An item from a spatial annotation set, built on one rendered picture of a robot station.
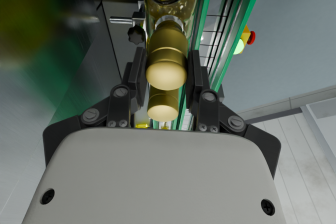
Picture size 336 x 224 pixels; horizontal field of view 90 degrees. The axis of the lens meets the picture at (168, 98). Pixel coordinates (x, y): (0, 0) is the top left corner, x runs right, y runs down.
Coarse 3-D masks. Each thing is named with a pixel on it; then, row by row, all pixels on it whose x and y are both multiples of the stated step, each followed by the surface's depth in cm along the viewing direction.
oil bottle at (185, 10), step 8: (144, 0) 17; (184, 0) 16; (192, 0) 17; (144, 8) 18; (152, 8) 16; (160, 8) 16; (168, 8) 16; (176, 8) 16; (184, 8) 16; (192, 8) 17; (152, 16) 17; (160, 16) 17; (176, 16) 16; (184, 16) 17; (192, 16) 17; (152, 24) 18; (184, 24) 17; (192, 24) 18; (152, 32) 18; (184, 32) 18
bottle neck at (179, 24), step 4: (164, 16) 16; (168, 16) 16; (172, 16) 16; (160, 20) 16; (164, 20) 16; (168, 20) 16; (172, 20) 16; (176, 20) 16; (180, 20) 17; (156, 24) 17; (160, 24) 16; (164, 24) 15; (168, 24) 15; (172, 24) 15; (176, 24) 16; (180, 24) 16; (156, 28) 16; (180, 28) 16
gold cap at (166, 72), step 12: (156, 36) 14; (168, 36) 14; (180, 36) 14; (156, 48) 13; (168, 48) 13; (180, 48) 13; (156, 60) 12; (168, 60) 12; (180, 60) 12; (156, 72) 13; (168, 72) 13; (180, 72) 13; (156, 84) 14; (168, 84) 14; (180, 84) 14
